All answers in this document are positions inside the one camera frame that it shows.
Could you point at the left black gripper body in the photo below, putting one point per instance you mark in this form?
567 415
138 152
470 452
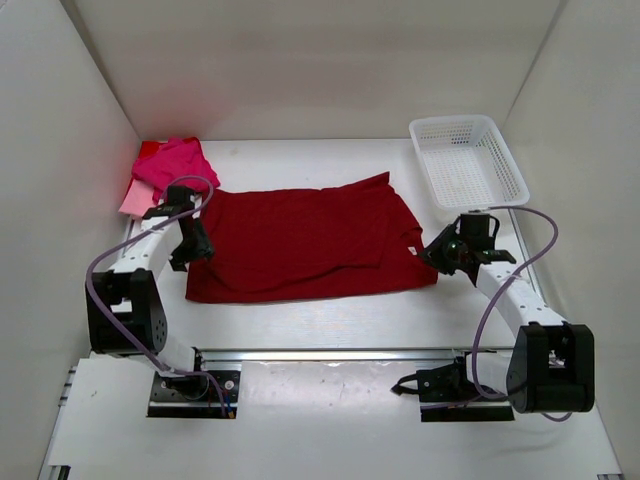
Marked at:
202 224

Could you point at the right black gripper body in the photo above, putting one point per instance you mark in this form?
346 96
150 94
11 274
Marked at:
462 249

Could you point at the dark red t shirt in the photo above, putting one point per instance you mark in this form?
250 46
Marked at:
306 244

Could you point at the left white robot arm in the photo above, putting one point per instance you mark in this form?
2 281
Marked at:
124 307

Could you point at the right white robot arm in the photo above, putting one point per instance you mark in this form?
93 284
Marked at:
551 369

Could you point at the light pink folded t shirt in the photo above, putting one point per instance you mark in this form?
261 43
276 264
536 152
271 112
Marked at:
139 198

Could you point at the magenta folded t shirt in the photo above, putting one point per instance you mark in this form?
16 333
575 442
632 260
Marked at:
161 169

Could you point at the bright red folded t shirt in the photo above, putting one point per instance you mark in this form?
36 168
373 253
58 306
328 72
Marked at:
150 148

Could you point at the white plastic mesh basket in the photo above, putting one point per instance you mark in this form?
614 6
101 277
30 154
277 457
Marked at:
467 163

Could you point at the aluminium rail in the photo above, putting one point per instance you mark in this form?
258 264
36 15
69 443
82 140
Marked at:
329 355

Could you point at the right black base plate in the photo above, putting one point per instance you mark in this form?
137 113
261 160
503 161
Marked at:
445 395

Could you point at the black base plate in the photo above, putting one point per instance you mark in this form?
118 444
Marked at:
445 395
196 397

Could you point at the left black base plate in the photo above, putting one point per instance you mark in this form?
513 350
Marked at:
196 397

